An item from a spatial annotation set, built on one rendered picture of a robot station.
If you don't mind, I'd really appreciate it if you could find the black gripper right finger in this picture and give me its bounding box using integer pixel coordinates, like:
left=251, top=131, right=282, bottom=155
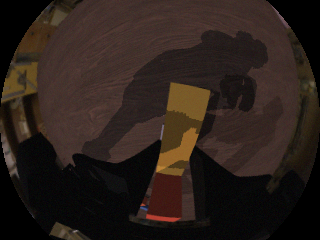
left=189, top=144, right=272, bottom=223

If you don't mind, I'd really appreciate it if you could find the blue flat bar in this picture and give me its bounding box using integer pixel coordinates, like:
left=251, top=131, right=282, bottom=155
left=140, top=205, right=149, bottom=211

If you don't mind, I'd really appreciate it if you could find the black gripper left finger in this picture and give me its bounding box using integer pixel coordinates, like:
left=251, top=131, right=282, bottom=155
left=72, top=140, right=161, bottom=217

